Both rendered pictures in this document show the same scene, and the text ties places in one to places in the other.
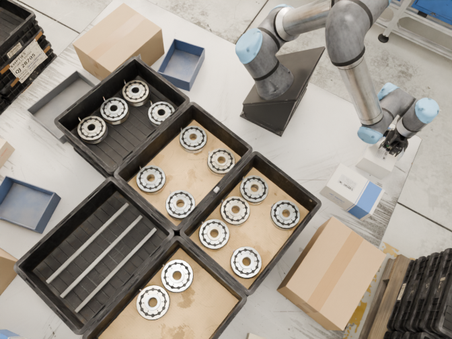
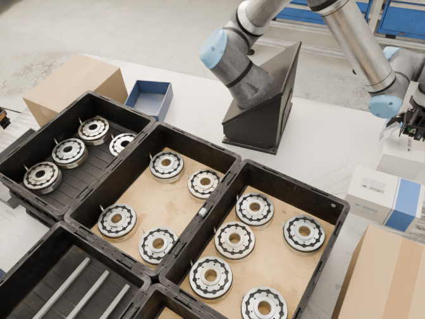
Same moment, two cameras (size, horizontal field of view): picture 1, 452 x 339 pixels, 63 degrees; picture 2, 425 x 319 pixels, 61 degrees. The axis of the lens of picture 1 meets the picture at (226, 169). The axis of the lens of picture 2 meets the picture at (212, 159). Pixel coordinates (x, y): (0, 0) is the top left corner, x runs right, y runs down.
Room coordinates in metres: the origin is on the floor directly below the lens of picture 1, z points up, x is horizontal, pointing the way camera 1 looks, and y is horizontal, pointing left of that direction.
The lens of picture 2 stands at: (-0.04, -0.06, 1.69)
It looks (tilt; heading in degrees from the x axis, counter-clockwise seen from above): 50 degrees down; 5
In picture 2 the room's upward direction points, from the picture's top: 5 degrees counter-clockwise
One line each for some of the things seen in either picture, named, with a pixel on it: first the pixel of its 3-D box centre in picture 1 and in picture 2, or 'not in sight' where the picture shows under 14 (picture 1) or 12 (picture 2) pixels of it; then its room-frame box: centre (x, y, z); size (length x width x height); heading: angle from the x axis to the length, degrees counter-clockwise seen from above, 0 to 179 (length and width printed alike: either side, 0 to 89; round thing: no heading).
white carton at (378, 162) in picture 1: (381, 150); (400, 145); (0.78, -0.63, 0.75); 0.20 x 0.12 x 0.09; 159
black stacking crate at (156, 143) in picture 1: (185, 168); (160, 199); (0.50, 0.14, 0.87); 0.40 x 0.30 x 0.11; 149
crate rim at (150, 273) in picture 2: (185, 162); (157, 188); (0.50, 0.14, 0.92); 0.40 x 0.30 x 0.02; 149
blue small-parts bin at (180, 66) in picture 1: (181, 64); (148, 103); (1.04, 0.28, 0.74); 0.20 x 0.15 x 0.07; 171
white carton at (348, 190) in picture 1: (351, 192); (381, 197); (0.57, -0.50, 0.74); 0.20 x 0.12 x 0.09; 65
